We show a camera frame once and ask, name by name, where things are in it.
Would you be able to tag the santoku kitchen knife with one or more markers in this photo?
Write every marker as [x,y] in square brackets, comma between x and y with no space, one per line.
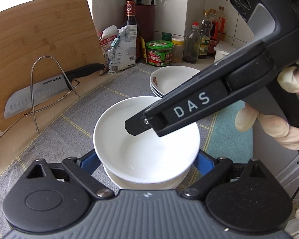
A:
[17,101]

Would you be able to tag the dark soy sauce bottle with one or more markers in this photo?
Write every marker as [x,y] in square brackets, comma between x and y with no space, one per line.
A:
[133,28]

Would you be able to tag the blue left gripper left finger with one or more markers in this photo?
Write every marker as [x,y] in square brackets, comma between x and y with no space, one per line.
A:
[89,162]

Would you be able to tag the knife block with knives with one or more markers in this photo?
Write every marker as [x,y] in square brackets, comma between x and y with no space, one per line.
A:
[145,15]

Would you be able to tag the group of condiment bottles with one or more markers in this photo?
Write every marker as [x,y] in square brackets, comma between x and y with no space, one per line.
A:
[212,30]

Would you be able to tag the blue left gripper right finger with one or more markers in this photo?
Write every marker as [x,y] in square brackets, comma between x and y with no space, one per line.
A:
[204,162]

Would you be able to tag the stacked white plates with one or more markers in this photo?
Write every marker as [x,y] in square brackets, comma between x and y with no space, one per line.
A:
[166,79]

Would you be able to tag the gloved right hand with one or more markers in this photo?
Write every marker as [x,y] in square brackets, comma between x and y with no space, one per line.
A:
[277,127]

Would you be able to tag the clear glass oil bottle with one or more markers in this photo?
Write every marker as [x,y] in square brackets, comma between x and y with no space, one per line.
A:
[192,44]

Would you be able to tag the grey checked cloth mat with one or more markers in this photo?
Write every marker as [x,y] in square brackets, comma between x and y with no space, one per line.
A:
[70,134]

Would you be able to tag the green lidded tub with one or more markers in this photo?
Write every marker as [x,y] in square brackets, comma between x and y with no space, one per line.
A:
[159,53]

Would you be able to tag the bamboo cutting board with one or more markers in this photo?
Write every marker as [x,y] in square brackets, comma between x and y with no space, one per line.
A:
[38,40]

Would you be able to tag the plain white bowl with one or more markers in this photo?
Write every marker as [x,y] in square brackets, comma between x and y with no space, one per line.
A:
[145,158]

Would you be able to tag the white seasoning bag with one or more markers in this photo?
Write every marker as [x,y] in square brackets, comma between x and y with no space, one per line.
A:
[118,51]

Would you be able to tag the yellow lidded jar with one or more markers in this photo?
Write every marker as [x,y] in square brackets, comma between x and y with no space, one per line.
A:
[178,49]

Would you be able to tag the white salt box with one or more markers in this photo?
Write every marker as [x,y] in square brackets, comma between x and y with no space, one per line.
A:
[222,49]

